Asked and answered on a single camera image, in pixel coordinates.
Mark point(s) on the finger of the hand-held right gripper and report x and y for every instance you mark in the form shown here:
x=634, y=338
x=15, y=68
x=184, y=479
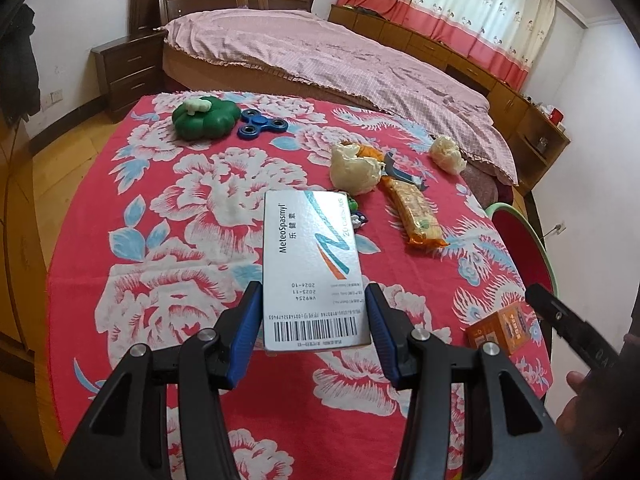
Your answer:
x=575, y=325

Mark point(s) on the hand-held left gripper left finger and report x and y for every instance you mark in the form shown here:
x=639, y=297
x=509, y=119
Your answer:
x=247, y=335

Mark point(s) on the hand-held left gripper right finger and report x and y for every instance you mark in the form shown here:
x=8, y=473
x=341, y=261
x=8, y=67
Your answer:
x=385, y=340

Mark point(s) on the orange carton box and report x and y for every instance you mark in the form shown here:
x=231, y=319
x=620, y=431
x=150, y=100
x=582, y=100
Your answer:
x=505, y=332

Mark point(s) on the white medicine box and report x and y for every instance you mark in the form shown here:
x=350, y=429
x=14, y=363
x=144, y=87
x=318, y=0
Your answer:
x=310, y=260

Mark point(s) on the red bucket with green rim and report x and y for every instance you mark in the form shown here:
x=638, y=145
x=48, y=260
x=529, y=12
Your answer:
x=520, y=240

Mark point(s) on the cream plastic bag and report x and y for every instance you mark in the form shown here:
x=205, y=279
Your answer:
x=447, y=154

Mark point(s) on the person's right hand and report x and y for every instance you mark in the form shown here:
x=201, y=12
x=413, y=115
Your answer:
x=585, y=405

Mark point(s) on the small toy figure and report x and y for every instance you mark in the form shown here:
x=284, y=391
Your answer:
x=359, y=217

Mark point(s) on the orange cracker packet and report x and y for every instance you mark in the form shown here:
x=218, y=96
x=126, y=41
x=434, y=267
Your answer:
x=415, y=210

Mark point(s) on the red floral tablecloth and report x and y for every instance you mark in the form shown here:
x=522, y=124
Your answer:
x=175, y=210

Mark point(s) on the blue grey plastic tool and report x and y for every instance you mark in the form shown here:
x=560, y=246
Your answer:
x=395, y=170

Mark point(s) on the translucent crumpled plastic bag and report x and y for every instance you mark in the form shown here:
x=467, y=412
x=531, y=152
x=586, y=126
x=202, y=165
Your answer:
x=352, y=170

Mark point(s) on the small jar on shelf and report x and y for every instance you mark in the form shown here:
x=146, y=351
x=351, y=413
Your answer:
x=540, y=143

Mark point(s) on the small red box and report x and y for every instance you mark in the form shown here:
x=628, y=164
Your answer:
x=555, y=115

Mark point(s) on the blue fidget spinner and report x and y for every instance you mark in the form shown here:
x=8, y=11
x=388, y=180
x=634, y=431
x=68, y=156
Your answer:
x=260, y=122

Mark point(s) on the green toy pumpkin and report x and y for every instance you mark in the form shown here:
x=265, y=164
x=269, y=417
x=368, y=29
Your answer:
x=205, y=120

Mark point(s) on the pink checked bedspread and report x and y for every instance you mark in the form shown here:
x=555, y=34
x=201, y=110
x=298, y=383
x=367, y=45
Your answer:
x=350, y=70

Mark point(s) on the dark wooden nightstand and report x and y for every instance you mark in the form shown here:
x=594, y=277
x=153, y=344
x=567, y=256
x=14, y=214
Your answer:
x=130, y=70

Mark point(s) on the long wooden cabinet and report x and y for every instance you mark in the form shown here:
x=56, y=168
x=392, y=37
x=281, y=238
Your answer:
x=400, y=35

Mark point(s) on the cream and red curtain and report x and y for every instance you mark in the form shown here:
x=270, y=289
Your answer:
x=475, y=10

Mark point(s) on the dark hanging jacket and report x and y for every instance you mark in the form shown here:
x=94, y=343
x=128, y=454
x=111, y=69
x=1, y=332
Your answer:
x=20, y=60

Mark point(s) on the low wall socket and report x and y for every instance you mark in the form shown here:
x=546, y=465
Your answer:
x=558, y=229

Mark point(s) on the wall socket near wardrobe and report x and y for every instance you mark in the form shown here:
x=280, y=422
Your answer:
x=53, y=99

